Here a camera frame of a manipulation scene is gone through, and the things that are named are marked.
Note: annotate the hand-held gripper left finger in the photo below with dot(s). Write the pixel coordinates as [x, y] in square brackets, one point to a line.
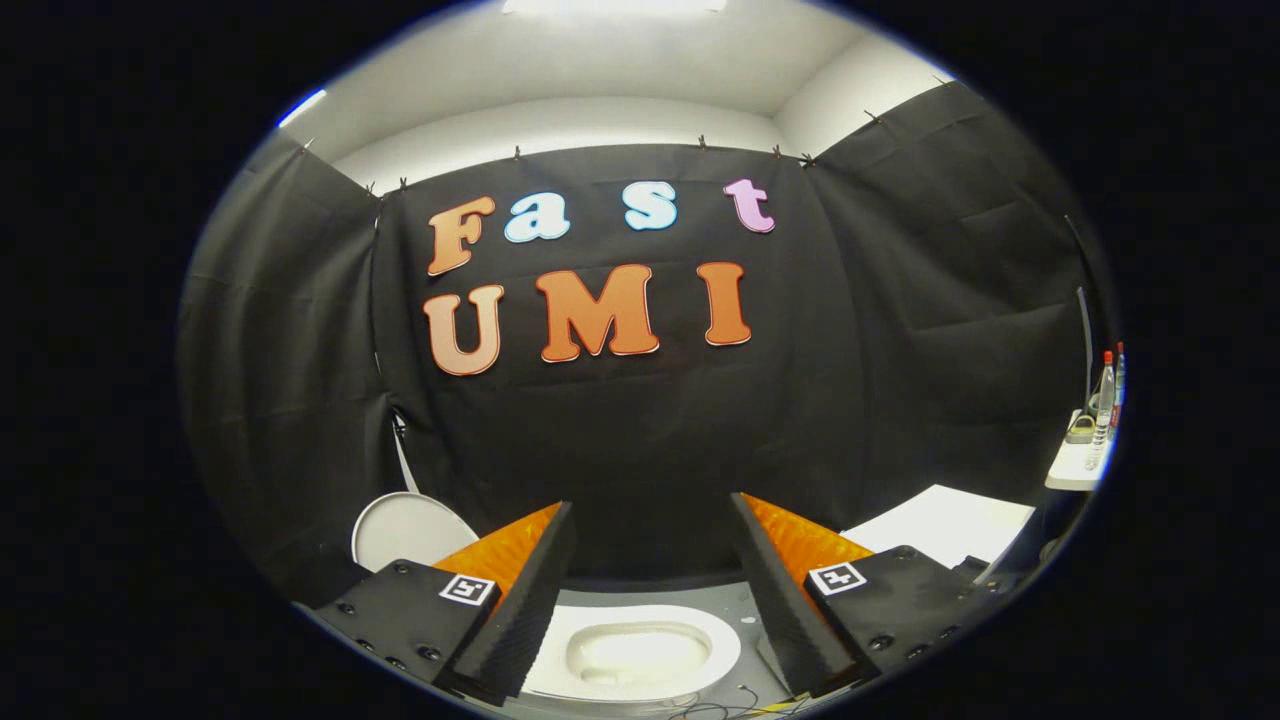
[520, 600]

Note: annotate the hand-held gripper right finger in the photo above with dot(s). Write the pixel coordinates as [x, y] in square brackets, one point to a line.
[785, 610]

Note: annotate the white toilet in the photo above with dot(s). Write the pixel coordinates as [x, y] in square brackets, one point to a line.
[720, 650]

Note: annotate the white drawer cabinet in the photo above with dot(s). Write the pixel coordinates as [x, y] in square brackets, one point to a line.
[950, 520]

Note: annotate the black backdrop cloth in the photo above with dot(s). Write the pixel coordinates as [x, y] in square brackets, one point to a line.
[640, 440]

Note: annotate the small white table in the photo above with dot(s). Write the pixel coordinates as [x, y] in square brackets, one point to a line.
[1072, 470]

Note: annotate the small grey device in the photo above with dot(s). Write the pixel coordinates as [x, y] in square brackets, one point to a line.
[1079, 430]

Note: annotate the clear water bottle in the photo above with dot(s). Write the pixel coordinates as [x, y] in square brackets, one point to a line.
[1103, 410]

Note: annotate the red label water bottle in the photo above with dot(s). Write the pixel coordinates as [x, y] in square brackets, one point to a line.
[1119, 385]

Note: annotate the black curved monitor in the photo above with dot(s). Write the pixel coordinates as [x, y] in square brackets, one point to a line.
[1084, 330]

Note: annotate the small ceiling light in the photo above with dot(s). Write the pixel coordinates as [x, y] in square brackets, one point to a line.
[302, 107]

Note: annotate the large ceiling light panel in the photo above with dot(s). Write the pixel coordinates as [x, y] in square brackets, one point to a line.
[610, 5]

